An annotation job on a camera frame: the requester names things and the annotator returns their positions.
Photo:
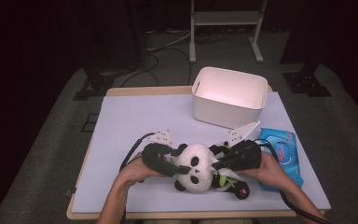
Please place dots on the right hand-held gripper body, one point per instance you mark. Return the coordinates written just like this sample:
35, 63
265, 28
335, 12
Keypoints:
245, 152

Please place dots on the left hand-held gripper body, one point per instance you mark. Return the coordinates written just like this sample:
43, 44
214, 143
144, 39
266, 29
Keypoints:
155, 158

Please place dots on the white wet wipe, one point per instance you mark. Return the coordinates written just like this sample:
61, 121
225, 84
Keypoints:
230, 174

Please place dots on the panda plush toy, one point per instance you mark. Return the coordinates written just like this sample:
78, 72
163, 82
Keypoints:
192, 183

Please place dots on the blue wet wipes pack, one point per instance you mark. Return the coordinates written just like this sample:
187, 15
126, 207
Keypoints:
286, 146

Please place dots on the person's left hand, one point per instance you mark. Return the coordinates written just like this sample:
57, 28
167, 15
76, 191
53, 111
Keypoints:
136, 169

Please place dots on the person's right hand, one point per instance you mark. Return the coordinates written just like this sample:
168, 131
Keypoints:
270, 174

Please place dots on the white plastic bin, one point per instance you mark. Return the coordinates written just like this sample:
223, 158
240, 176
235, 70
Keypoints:
223, 115

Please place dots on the pale lilac table mat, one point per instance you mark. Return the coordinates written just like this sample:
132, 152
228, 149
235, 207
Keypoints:
136, 118

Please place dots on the wooden table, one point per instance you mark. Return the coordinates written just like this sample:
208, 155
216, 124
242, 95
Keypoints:
149, 90

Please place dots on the black floor grate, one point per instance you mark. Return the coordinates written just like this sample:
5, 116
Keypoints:
90, 123

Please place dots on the black stand base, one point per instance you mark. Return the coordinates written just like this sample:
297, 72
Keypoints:
304, 84
96, 84

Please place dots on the white metal stand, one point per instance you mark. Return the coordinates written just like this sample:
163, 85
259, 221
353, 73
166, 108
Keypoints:
192, 46

